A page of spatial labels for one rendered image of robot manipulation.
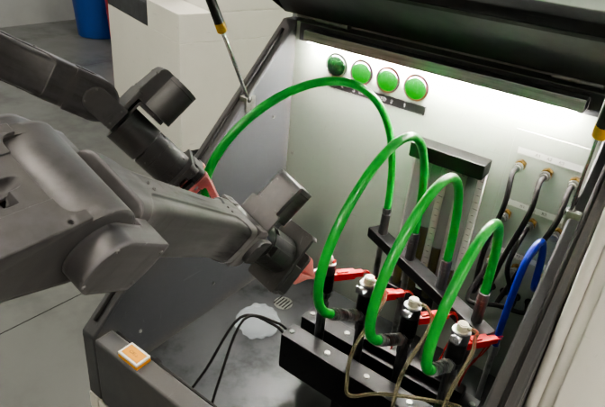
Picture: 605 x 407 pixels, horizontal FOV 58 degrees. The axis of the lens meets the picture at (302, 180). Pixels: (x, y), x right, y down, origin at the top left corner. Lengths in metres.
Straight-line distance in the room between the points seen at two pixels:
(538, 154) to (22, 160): 0.84
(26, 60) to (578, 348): 0.79
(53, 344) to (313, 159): 1.57
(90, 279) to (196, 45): 3.32
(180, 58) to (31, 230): 3.31
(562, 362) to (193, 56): 3.09
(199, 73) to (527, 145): 2.87
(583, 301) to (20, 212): 0.69
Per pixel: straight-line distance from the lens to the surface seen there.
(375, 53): 1.05
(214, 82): 3.73
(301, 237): 0.81
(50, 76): 0.76
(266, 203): 0.71
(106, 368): 1.10
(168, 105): 0.79
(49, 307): 2.68
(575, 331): 0.83
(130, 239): 0.31
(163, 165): 0.80
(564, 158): 1.00
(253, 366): 1.17
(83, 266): 0.30
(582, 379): 0.84
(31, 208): 0.29
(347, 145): 1.17
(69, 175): 0.32
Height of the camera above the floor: 1.68
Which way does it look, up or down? 28 degrees down
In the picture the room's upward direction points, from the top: 5 degrees clockwise
